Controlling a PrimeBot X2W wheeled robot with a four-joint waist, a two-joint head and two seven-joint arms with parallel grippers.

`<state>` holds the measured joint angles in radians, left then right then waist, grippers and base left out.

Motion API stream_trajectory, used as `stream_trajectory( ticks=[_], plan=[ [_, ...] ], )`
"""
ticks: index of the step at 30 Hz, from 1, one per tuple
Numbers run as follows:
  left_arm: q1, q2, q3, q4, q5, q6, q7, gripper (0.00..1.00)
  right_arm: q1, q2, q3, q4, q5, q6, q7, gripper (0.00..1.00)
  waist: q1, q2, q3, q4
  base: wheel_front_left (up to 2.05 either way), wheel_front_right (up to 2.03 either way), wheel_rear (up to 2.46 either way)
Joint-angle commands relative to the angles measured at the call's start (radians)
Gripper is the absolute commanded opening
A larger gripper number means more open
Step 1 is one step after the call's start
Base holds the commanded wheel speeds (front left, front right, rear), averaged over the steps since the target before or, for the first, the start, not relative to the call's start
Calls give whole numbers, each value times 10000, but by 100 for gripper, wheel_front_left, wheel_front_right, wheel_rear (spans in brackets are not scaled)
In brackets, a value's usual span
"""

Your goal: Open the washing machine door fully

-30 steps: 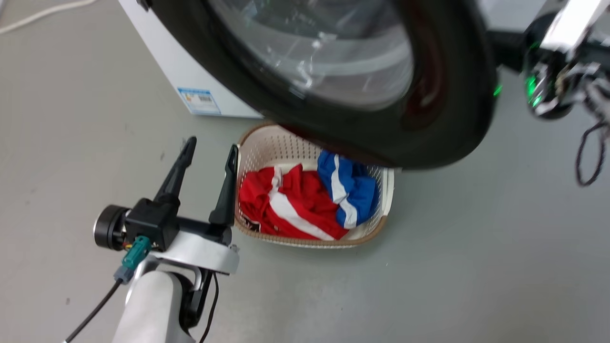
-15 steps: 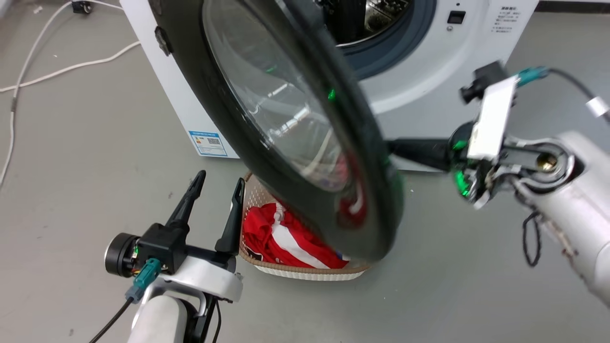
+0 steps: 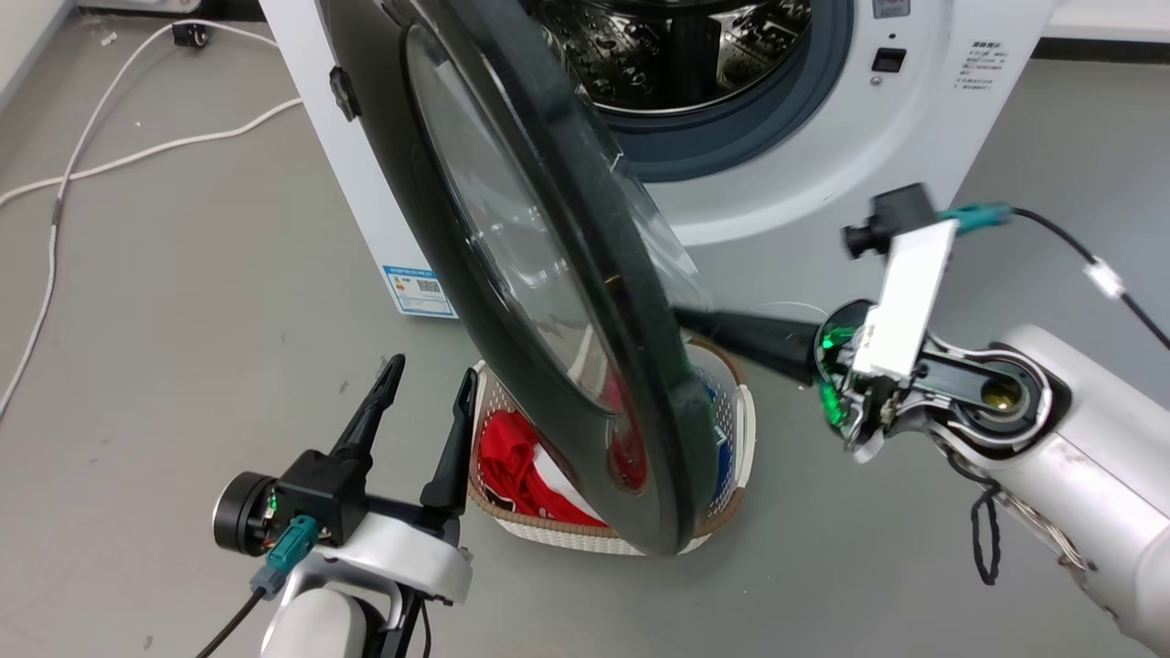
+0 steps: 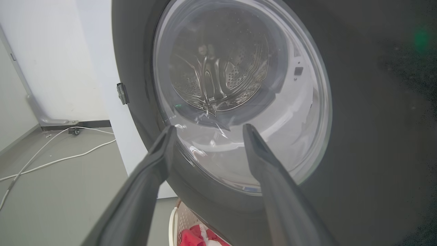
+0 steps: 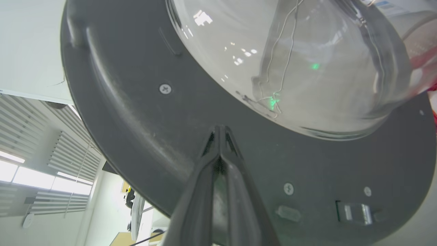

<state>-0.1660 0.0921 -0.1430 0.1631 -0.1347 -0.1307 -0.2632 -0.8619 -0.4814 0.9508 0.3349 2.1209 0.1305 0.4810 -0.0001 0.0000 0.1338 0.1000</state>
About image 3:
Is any black right camera cable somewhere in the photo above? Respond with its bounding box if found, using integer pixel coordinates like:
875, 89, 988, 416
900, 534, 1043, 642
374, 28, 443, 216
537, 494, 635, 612
1009, 207, 1170, 352

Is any steel washing machine drum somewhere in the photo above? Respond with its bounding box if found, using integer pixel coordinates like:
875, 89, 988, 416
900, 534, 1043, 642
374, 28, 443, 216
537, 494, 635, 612
526, 0, 814, 116

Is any blue-bordered energy label sticker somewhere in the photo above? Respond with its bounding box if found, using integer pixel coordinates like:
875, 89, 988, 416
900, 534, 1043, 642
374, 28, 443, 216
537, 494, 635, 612
381, 264, 459, 320

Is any white woven laundry basket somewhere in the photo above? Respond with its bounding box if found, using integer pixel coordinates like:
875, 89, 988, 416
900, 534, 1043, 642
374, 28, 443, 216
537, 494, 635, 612
466, 338, 758, 557

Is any thick white floor cable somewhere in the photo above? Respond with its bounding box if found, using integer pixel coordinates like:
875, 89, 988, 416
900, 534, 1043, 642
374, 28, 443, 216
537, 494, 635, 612
0, 96, 304, 209

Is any dark round washing machine door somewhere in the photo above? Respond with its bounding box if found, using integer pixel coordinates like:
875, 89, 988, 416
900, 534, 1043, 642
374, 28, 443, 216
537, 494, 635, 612
315, 0, 723, 557

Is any blue garment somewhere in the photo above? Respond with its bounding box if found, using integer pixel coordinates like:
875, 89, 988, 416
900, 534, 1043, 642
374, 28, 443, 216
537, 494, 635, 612
702, 373, 738, 496

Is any black camera cable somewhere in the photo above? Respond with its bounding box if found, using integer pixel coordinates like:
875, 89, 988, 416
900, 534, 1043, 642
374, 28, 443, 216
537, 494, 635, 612
1009, 207, 1170, 352
194, 588, 268, 658

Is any thin white floor cable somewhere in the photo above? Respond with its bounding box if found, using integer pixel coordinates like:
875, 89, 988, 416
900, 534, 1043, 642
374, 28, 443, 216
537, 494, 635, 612
0, 20, 281, 419

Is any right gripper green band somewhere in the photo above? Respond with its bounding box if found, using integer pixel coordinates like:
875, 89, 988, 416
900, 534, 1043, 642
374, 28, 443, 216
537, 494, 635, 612
672, 298, 926, 464

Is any teal left camera connector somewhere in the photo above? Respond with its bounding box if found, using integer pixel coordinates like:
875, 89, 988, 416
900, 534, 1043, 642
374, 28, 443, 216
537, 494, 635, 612
250, 514, 322, 601

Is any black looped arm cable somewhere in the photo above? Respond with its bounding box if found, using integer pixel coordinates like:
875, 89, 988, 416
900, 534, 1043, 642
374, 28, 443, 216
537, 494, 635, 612
945, 446, 1004, 588

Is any white front-load washing machine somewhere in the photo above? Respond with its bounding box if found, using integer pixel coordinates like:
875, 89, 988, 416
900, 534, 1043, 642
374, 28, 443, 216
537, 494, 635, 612
259, 0, 1061, 320

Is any teal right camera connector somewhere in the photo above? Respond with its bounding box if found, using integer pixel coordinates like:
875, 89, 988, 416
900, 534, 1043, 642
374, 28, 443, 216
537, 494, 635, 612
936, 202, 1015, 236

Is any teal camera connector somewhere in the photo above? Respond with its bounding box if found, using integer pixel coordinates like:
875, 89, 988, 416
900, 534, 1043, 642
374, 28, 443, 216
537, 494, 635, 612
250, 514, 322, 601
936, 202, 1015, 236

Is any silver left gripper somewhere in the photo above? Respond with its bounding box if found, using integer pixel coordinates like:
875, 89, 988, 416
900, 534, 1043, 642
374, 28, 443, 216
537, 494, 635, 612
212, 354, 480, 607

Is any red garment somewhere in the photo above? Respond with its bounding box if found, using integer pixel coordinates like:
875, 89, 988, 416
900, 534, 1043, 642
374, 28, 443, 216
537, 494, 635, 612
478, 366, 652, 530

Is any grey-blue rubber door gasket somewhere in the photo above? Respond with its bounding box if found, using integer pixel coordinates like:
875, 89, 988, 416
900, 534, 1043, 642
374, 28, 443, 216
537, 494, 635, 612
599, 0, 856, 185

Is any white right camera mount plate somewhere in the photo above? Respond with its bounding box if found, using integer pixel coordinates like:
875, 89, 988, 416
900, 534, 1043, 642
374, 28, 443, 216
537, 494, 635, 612
849, 218, 960, 382

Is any black left camera cable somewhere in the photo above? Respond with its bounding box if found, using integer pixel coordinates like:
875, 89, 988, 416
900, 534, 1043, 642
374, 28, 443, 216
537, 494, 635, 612
194, 588, 268, 658

